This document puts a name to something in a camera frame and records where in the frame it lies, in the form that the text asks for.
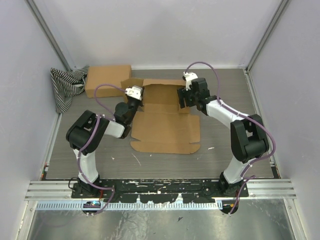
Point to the brown cardboard box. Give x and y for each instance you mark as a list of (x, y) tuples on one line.
[(106, 74)]

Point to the left aluminium corner post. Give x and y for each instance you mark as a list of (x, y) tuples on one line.
[(42, 15)]

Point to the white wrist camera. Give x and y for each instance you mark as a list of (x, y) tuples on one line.
[(135, 92), (189, 77)]

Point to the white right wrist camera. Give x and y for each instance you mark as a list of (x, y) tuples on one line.
[(189, 77)]

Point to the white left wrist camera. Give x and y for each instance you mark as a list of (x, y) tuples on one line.
[(135, 92)]

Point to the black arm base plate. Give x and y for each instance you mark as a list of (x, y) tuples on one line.
[(159, 191)]

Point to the aluminium front rail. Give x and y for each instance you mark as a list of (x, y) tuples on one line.
[(255, 189)]

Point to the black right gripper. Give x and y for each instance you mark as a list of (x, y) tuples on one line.
[(181, 92)]

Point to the aluminium corner post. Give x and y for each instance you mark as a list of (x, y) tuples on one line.
[(42, 15), (268, 32)]

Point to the slotted grey cable duct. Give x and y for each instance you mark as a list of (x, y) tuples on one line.
[(94, 205)]

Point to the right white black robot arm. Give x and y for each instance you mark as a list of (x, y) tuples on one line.
[(248, 139)]

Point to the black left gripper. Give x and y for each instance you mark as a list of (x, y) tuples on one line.
[(141, 101)]

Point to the black white striped cloth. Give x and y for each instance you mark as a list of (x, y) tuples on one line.
[(66, 85)]

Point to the right aluminium corner post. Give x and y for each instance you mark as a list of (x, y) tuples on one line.
[(268, 32)]

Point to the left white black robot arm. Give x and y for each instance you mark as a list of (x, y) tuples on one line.
[(85, 135)]

